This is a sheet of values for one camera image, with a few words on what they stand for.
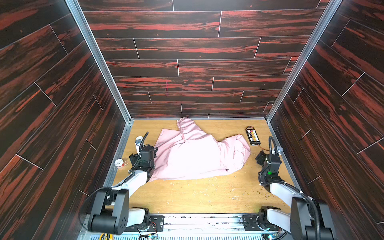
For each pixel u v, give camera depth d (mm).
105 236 690
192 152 939
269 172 678
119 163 933
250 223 734
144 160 687
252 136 1074
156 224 729
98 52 818
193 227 735
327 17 690
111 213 416
